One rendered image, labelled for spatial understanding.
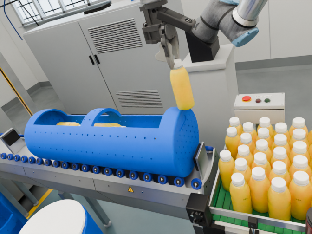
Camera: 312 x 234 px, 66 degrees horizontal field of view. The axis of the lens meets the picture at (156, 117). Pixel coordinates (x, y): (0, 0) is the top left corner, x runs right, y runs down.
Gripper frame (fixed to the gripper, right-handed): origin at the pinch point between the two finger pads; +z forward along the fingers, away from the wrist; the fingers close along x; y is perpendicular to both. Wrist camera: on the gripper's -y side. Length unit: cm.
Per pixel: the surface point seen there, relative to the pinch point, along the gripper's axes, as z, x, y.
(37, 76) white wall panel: 110, -270, 507
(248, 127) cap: 33.2, -10.1, -19.9
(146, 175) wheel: 46, 13, 20
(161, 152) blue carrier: 27.4, 15.4, 5.7
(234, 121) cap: 33.2, -13.4, -13.7
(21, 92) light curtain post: 23, -24, 145
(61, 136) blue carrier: 26, 16, 59
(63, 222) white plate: 41, 45, 37
